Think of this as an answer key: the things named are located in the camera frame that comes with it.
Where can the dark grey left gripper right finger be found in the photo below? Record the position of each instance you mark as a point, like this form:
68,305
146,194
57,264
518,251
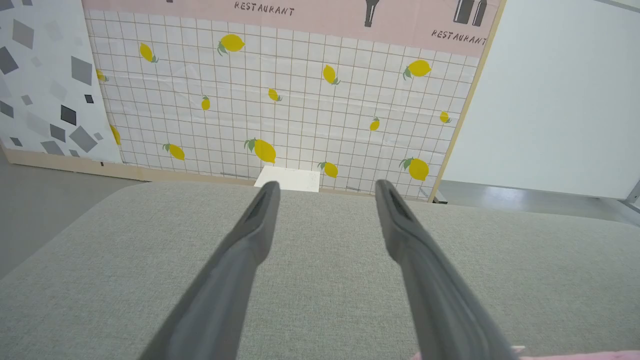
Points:
435,300

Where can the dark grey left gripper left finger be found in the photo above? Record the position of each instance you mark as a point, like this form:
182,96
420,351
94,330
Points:
225,290

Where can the pink garment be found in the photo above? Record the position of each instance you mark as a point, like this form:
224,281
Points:
575,356

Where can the white box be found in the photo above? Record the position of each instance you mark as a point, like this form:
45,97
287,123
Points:
292,179

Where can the lemon print grid panel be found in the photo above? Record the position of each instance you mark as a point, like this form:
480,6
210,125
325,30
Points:
300,90

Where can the grey metal stand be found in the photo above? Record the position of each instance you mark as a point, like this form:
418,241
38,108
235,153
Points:
634,197

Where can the grey terrazzo print panel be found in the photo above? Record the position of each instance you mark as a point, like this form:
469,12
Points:
45,85

